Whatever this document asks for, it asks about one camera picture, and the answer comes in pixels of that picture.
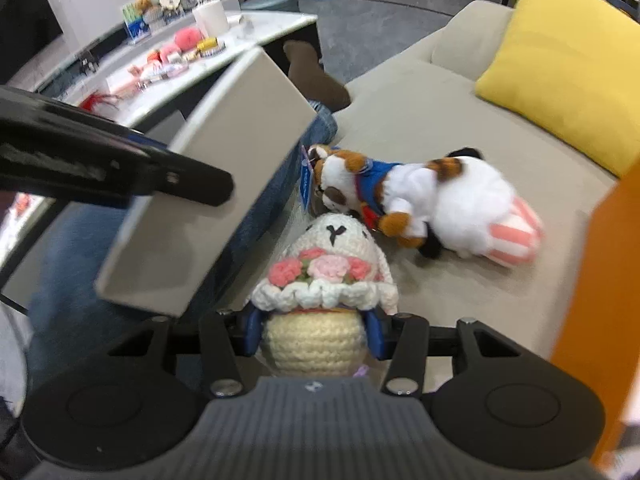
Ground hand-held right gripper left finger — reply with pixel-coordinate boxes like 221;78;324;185
107;306;264;398

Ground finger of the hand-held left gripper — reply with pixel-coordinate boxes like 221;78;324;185
0;85;236;208

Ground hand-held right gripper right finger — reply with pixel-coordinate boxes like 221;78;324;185
364;308;526;397

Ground crochet rabbit doll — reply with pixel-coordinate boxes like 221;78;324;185
250;211;399;378

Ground white box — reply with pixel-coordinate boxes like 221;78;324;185
95;45;321;318

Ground orange storage box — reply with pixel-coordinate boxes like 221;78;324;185
550;162;640;480

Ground red feather toy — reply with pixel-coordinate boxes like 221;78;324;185
79;89;123;111

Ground red pink toy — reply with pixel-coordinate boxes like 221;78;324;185
147;42;183;67

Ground yellow small toy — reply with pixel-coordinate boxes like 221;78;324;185
196;38;227;58

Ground pink plush ball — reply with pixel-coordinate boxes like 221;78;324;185
173;27;202;52

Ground person's blue jeans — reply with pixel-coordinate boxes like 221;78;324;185
25;100;341;391

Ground calico cat plush toy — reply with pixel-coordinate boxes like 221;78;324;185
299;144;545;268

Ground brown slipper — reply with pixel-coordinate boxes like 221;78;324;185
282;40;353;111

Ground white cylinder cup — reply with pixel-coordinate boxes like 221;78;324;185
192;0;230;39

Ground blue green display box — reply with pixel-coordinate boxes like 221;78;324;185
121;2;152;45

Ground white marble coffee table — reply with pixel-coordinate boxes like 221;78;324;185
0;7;323;306

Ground round grey stool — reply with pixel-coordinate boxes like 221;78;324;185
239;0;301;12

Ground black television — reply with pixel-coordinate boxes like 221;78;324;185
0;0;66;86

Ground beige sofa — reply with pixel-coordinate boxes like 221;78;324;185
215;0;640;396

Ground yellow pillow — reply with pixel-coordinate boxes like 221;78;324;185
474;0;640;178

